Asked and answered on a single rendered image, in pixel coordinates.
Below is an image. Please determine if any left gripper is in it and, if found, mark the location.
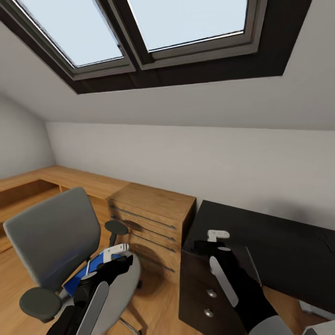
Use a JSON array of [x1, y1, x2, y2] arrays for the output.
[[96, 255, 133, 281]]

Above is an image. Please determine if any swivel chair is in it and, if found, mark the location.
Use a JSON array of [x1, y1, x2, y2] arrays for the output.
[[3, 187, 142, 335]]

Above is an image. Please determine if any desktop computer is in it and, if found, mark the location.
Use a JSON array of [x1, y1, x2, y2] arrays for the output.
[[302, 320, 335, 335]]

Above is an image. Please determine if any notebook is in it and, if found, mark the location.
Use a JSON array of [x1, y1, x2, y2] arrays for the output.
[[225, 244, 262, 287]]

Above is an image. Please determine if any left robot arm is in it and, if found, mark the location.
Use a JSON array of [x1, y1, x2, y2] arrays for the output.
[[47, 243, 133, 335]]

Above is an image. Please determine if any folder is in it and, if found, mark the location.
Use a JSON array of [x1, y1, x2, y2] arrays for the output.
[[63, 250, 118, 298]]

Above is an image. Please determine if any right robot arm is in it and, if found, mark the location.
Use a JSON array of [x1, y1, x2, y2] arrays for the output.
[[193, 230, 294, 335]]

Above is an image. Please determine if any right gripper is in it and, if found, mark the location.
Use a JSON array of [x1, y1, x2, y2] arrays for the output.
[[193, 241, 225, 256]]

